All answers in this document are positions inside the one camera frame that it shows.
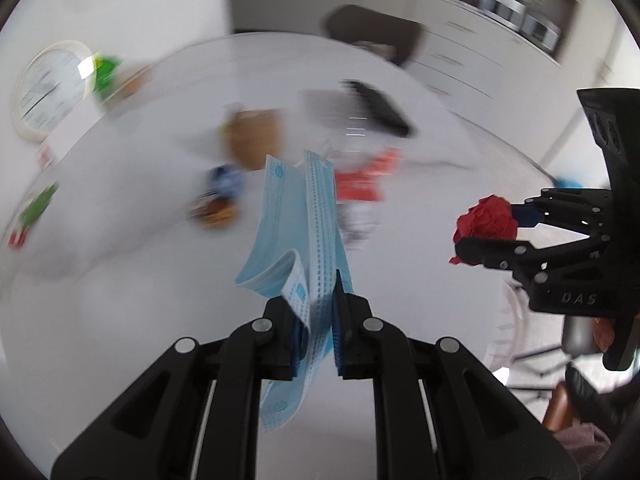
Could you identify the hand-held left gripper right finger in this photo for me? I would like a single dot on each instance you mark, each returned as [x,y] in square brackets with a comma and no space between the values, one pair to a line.
[339,332]

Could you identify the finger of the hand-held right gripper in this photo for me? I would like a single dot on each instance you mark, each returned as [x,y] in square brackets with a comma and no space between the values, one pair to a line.
[492,252]
[527,214]

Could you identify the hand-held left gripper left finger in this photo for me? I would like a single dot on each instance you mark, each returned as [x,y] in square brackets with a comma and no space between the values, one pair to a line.
[295,332]

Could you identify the red paper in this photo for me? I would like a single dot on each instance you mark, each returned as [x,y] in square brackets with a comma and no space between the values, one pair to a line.
[487,217]

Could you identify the white bin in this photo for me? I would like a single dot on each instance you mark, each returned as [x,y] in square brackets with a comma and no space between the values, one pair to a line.
[510,330]

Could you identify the blue face mask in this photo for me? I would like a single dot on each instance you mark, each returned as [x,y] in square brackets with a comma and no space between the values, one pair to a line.
[295,220]

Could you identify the person's right hand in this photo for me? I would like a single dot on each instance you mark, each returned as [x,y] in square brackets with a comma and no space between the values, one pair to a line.
[604,335]

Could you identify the blue mop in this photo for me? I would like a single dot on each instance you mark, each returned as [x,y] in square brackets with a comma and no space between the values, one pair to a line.
[567,182]

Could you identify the silver wrapper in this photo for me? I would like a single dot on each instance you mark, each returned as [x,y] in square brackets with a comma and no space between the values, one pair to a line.
[356,225]

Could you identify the grey chair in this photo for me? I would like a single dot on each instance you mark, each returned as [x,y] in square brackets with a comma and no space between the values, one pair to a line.
[579,337]

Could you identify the blue snack packet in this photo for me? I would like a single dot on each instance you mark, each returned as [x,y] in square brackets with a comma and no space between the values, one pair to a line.
[220,195]

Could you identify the steel built-in oven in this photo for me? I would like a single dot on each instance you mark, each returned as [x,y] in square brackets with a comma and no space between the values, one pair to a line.
[541,31]
[505,6]

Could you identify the white drawer cabinet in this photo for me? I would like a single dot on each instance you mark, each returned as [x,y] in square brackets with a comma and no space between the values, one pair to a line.
[470,55]

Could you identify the black cloth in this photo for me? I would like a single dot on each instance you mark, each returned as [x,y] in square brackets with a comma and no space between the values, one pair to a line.
[595,397]

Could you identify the brown crumpled paper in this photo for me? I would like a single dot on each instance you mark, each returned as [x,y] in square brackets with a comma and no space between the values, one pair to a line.
[252,137]

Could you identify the dark brown chair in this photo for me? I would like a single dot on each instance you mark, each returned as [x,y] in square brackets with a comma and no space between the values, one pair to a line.
[370,27]

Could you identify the orange snack in clear wrapper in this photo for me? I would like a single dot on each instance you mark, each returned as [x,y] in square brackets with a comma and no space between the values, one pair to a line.
[136,81]

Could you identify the white card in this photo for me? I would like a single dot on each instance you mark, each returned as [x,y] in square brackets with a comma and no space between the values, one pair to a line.
[70,132]

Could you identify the white wall clock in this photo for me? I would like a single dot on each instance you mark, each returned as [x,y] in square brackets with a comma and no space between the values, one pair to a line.
[47,87]

